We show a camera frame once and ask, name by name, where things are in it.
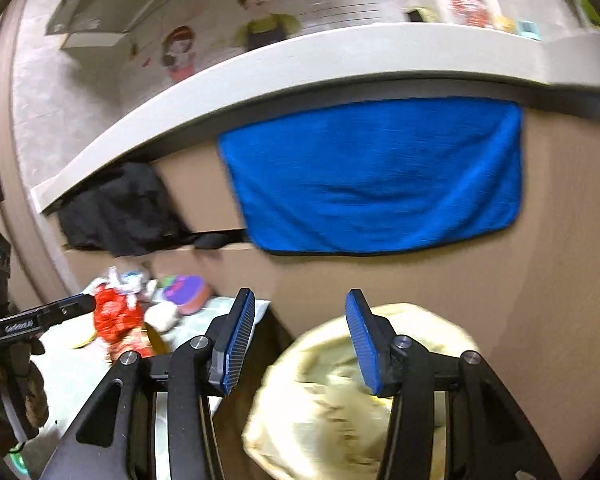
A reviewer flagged white crumpled tissue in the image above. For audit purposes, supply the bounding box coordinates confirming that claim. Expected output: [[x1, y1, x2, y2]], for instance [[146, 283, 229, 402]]
[[144, 301, 182, 334]]

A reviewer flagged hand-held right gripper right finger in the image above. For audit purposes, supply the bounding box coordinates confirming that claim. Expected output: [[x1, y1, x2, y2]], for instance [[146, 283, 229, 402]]
[[345, 289, 561, 480]]

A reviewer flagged person's left hand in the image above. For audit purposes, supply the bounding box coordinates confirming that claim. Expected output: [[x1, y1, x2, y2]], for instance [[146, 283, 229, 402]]
[[0, 352, 50, 453]]

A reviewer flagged light countertop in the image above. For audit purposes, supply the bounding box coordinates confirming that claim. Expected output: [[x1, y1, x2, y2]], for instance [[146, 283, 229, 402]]
[[30, 22, 600, 216]]

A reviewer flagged bin with yellowish bag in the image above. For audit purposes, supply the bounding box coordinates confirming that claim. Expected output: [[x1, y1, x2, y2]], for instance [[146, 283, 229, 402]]
[[242, 302, 483, 480]]

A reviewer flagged blue towel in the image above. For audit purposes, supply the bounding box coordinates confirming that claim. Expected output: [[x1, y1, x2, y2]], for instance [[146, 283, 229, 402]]
[[217, 99, 525, 256]]

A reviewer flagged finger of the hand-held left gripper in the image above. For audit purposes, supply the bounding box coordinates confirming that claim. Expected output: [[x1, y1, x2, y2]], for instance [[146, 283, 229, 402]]
[[30, 293, 97, 330]]

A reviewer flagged purple round box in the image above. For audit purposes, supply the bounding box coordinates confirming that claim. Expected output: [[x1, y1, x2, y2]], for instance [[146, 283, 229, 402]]
[[159, 275, 211, 317]]

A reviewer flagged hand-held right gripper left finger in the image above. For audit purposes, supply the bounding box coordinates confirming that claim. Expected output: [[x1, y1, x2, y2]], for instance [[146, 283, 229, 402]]
[[40, 287, 258, 480]]

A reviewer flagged white printed wrapper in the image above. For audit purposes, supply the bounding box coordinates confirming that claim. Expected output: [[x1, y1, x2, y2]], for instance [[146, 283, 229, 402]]
[[106, 266, 155, 306]]

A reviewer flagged black cloth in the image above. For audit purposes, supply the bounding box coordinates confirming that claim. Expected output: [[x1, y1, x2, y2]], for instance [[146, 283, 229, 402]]
[[57, 161, 251, 258]]

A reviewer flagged wall poster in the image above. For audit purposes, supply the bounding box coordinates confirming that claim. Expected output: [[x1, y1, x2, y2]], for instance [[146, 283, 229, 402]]
[[115, 0, 423, 86]]

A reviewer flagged red snack wrapper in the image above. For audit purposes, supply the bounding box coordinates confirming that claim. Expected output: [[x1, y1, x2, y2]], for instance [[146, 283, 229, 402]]
[[92, 285, 153, 361]]

